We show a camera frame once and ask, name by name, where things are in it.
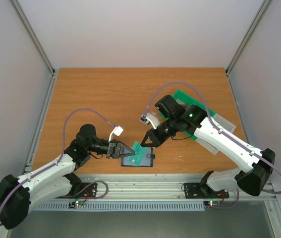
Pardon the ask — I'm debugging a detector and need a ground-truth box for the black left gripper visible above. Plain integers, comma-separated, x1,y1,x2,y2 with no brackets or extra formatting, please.
87,139,135,159

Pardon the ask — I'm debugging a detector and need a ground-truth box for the green teal chip card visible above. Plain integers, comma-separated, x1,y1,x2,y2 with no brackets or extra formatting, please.
127,141,146,166

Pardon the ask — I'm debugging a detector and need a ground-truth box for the dark blue card holder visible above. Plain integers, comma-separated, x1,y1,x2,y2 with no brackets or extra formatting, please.
120,147,155,168

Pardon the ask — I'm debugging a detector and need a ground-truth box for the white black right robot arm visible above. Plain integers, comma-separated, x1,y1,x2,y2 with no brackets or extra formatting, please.
140,95,276,198

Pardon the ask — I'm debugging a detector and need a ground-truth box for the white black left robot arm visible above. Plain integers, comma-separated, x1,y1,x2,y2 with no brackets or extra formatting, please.
0,124,138,230

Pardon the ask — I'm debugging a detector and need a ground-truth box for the white card with red circles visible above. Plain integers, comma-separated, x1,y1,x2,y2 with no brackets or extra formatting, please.
176,99,187,108

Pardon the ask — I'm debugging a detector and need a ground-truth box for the green plastic bin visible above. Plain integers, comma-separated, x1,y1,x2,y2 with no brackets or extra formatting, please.
155,90,207,120

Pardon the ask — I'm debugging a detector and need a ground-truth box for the white translucent plastic bin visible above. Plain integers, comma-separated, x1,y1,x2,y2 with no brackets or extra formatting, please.
196,113,237,156

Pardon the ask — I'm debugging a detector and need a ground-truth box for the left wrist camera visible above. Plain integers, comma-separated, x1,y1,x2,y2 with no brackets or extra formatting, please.
109,125,124,142

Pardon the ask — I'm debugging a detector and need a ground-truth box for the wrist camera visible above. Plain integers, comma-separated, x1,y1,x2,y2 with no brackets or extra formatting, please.
109,125,124,142
140,113,161,129

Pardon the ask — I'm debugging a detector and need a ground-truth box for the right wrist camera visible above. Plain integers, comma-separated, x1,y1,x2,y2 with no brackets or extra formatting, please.
140,113,161,129

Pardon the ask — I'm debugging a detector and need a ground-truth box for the aluminium frame rail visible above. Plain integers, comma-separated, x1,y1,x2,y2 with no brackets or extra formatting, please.
3,173,277,201

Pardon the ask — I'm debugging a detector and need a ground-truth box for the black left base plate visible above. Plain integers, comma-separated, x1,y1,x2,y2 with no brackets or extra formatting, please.
57,182,97,198

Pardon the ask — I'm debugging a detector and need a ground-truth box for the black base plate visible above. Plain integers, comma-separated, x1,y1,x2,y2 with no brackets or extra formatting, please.
57,182,97,198
181,182,229,199

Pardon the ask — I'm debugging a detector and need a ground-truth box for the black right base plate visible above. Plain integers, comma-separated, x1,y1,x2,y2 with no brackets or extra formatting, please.
181,182,229,199

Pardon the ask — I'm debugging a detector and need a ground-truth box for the grey slotted cable duct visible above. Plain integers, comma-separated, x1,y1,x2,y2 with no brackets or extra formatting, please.
35,201,204,212

